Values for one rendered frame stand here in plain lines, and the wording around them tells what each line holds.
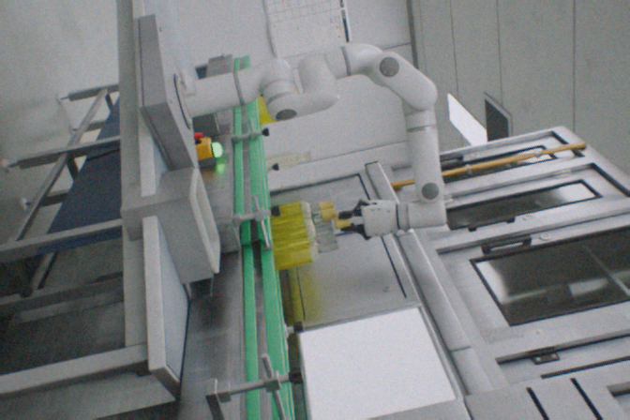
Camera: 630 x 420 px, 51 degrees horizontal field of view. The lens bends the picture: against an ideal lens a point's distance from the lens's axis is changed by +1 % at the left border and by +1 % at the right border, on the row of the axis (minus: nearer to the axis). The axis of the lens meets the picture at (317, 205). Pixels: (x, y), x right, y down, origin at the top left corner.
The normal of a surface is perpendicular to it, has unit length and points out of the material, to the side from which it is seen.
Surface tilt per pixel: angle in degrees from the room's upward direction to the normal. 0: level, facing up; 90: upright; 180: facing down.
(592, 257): 90
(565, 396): 90
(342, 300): 90
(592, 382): 90
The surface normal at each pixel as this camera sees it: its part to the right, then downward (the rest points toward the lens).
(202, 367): -0.18, -0.87
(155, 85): -0.11, -0.55
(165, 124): 0.18, 0.81
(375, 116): 0.11, 0.44
